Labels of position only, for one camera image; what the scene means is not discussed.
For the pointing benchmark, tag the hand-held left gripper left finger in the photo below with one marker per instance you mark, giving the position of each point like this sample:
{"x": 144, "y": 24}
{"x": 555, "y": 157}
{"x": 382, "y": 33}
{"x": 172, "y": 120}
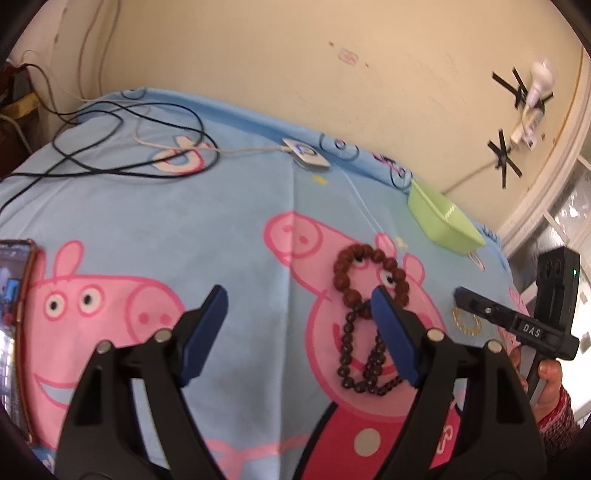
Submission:
{"x": 203, "y": 337}

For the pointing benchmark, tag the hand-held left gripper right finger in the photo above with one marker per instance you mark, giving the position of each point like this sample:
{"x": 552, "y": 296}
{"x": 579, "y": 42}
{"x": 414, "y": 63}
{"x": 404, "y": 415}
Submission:
{"x": 392, "y": 332}

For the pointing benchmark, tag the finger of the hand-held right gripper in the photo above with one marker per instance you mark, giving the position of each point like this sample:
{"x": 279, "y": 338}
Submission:
{"x": 480, "y": 307}

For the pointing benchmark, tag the green rectangular dish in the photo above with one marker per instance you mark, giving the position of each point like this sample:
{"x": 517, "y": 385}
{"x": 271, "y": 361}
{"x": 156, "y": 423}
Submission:
{"x": 443, "y": 226}

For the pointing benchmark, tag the person's right hand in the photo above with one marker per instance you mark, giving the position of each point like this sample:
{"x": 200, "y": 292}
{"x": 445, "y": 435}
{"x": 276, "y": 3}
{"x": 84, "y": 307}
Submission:
{"x": 549, "y": 374}

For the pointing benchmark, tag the blue cartoon printed blanket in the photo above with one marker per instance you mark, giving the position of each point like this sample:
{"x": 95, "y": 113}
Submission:
{"x": 207, "y": 221}

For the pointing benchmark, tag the white plug adapter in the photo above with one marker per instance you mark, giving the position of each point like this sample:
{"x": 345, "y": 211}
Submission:
{"x": 526, "y": 131}

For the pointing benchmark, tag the smartphone in brown case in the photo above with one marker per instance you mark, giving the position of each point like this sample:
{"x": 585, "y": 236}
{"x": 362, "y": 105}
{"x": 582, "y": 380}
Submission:
{"x": 11, "y": 323}

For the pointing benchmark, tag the white blanket controller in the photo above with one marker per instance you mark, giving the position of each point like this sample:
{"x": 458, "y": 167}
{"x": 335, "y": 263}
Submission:
{"x": 304, "y": 152}

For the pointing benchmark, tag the dark brown furniture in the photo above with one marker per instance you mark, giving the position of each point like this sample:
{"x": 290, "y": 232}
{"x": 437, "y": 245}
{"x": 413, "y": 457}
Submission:
{"x": 18, "y": 115}

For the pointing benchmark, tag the white window frame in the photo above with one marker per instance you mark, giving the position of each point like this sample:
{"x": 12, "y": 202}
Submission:
{"x": 531, "y": 212}

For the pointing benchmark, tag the white wall lamp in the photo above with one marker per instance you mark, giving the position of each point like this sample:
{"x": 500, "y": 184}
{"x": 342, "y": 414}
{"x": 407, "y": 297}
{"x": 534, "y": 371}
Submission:
{"x": 540, "y": 76}

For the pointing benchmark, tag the clear wall sticker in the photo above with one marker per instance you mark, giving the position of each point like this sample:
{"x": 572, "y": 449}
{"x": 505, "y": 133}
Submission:
{"x": 348, "y": 56}

